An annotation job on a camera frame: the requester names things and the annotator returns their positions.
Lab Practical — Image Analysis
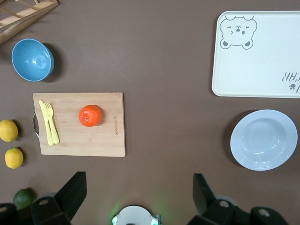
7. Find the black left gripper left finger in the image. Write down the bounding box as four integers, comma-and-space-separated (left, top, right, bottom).
30, 171, 87, 225

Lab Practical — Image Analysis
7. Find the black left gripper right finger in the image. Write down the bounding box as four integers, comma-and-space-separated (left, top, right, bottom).
189, 173, 236, 225

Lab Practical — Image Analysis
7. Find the white deep plate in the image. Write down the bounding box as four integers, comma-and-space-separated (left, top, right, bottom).
230, 109, 298, 171

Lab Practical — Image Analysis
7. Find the orange mandarin fruit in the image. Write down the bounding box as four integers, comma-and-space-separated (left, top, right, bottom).
78, 105, 102, 128

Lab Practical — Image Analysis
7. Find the green lime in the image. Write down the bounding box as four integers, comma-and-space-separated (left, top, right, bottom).
13, 188, 34, 210

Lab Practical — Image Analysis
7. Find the wooden cutting board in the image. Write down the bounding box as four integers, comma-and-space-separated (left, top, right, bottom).
32, 92, 126, 157

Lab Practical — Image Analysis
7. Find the small yellow lemon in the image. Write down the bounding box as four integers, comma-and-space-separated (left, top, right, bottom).
5, 147, 24, 169

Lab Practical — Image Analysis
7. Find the yellow plastic fork and knife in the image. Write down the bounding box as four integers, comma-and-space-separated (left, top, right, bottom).
38, 100, 55, 146

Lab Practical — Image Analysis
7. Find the large yellow lemon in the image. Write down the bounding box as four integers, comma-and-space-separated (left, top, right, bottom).
0, 119, 19, 143

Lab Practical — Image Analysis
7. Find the cream tray with bear print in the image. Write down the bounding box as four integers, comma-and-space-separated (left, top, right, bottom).
211, 10, 300, 98

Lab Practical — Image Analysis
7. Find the blue bowl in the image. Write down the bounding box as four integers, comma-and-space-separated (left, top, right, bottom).
11, 38, 55, 82

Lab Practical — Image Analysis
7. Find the wooden drying rack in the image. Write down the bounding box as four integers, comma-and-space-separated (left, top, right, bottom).
0, 0, 60, 45

